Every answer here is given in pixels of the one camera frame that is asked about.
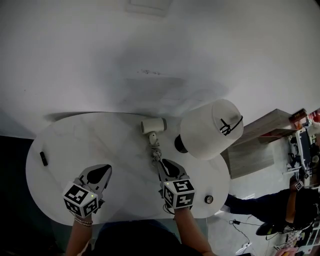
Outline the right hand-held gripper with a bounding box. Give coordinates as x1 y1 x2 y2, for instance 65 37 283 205
155 158 196 211

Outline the white oval table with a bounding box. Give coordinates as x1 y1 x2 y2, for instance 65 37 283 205
25 111 231 226

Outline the person's right forearm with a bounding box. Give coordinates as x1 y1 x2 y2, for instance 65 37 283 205
173 206 214 256

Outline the red box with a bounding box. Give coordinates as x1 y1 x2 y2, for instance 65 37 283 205
288 107 320 126

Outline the white shade table lamp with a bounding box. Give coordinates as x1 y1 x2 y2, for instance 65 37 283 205
174 98 245 161

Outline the white equipment rack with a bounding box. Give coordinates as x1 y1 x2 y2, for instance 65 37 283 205
282 123 320 176

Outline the wooden shelf unit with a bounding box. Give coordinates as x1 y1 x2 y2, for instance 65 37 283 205
219 108 301 180

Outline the black floor cable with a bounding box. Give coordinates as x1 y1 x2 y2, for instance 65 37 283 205
229 218 262 245

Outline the white hair dryer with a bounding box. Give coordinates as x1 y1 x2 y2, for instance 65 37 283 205
140 117 168 173

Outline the beaded bracelet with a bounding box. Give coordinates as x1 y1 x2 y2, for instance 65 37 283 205
74 216 94 228

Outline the person's dark clothing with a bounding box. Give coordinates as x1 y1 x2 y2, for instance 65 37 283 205
92 219 182 256

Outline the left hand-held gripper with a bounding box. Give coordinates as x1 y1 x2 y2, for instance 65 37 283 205
62 163 113 219

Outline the person's left forearm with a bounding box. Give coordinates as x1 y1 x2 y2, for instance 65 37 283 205
65 216 94 256

